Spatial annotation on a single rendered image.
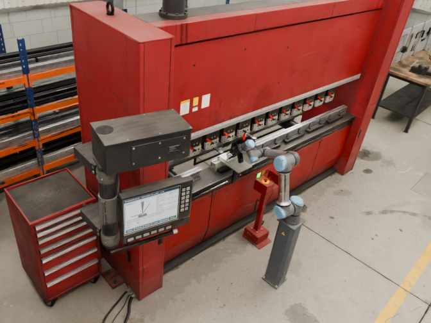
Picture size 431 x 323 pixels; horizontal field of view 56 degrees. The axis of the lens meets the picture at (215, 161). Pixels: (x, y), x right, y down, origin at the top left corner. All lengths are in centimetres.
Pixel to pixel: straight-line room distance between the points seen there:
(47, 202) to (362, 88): 374
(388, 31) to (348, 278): 268
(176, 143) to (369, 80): 336
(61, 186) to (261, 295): 201
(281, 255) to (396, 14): 284
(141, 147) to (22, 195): 146
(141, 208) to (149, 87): 73
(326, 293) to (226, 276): 96
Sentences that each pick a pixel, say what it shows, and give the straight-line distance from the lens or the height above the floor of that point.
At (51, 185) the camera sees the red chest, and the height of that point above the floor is 98.
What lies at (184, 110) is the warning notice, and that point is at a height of 163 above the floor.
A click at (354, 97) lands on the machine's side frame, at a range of 531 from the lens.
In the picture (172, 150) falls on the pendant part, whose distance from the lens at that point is 225.
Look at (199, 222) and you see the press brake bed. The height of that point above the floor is 47.
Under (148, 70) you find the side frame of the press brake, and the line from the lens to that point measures 246.
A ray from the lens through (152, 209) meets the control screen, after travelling 242.
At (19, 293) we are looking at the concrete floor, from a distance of 402.
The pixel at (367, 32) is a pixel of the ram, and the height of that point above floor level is 191.
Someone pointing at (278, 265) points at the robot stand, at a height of 30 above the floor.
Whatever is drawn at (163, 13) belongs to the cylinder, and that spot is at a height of 233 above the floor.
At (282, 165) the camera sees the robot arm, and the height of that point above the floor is 136.
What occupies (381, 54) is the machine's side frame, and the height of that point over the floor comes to 169.
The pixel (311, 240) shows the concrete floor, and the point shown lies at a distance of 459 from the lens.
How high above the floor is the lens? 306
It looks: 34 degrees down
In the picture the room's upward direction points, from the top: 7 degrees clockwise
